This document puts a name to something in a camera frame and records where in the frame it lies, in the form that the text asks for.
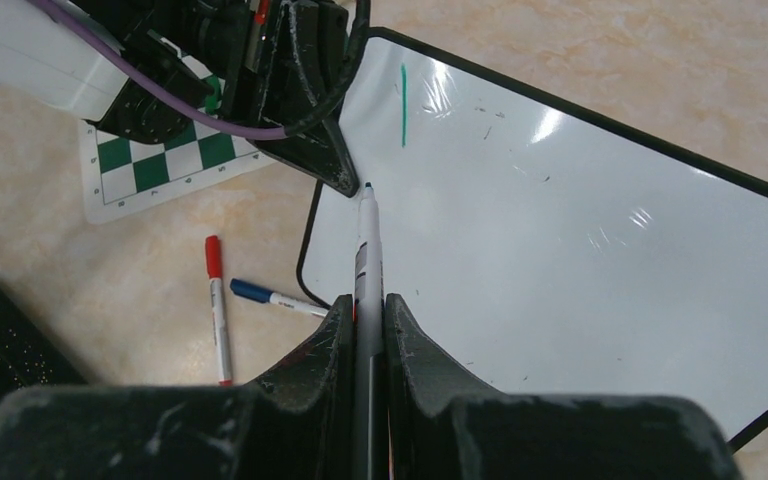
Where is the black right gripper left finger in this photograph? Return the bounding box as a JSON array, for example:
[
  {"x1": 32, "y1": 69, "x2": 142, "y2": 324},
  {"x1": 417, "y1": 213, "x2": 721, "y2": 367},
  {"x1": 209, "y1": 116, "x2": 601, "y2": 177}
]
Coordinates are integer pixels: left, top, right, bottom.
[{"x1": 0, "y1": 295, "x2": 354, "y2": 479}]

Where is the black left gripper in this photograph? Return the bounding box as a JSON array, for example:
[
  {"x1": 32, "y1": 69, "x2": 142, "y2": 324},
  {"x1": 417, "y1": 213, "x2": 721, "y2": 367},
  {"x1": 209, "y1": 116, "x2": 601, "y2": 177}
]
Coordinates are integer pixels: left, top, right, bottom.
[{"x1": 211, "y1": 1, "x2": 361, "y2": 198}]

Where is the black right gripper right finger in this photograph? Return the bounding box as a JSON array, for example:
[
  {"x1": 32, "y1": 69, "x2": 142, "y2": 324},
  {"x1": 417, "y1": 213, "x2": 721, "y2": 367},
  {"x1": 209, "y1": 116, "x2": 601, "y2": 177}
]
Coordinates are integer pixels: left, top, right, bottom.
[{"x1": 383, "y1": 294, "x2": 741, "y2": 479}]

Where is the green cap marker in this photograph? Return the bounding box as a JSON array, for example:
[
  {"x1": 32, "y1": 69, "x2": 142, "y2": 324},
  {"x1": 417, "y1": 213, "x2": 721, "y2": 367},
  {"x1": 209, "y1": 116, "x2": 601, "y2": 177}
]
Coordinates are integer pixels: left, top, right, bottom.
[{"x1": 352, "y1": 183, "x2": 387, "y2": 479}]

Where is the white whiteboard black frame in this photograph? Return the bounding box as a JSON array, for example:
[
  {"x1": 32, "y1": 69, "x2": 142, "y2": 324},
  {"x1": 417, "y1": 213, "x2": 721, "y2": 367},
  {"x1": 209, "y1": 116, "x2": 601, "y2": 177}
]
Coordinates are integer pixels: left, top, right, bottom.
[{"x1": 295, "y1": 27, "x2": 768, "y2": 453}]

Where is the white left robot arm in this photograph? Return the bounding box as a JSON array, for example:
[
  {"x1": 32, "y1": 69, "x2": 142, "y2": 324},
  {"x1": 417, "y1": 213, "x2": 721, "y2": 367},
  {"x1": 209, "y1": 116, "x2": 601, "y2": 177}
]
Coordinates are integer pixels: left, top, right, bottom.
[{"x1": 0, "y1": 1, "x2": 371, "y2": 199}]

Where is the red cap marker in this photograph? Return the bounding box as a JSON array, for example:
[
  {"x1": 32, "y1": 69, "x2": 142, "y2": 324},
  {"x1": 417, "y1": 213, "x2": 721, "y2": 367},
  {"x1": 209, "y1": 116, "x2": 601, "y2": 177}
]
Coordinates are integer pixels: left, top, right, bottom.
[{"x1": 205, "y1": 235, "x2": 233, "y2": 386}]

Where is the blue cap marker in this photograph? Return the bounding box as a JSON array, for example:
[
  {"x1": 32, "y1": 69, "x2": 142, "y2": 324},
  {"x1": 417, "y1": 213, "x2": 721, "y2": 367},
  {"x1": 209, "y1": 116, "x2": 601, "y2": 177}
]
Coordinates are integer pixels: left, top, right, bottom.
[{"x1": 230, "y1": 279, "x2": 328, "y2": 318}]

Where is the green white chess mat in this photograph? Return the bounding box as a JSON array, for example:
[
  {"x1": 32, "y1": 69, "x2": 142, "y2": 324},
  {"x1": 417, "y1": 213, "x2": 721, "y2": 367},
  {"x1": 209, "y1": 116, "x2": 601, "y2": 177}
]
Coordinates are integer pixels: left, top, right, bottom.
[{"x1": 78, "y1": 123, "x2": 274, "y2": 225}]

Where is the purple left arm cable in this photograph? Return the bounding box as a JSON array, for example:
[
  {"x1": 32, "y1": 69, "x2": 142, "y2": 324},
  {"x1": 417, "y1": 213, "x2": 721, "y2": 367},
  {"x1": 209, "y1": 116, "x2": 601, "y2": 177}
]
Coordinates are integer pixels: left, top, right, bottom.
[{"x1": 29, "y1": 0, "x2": 293, "y2": 142}]

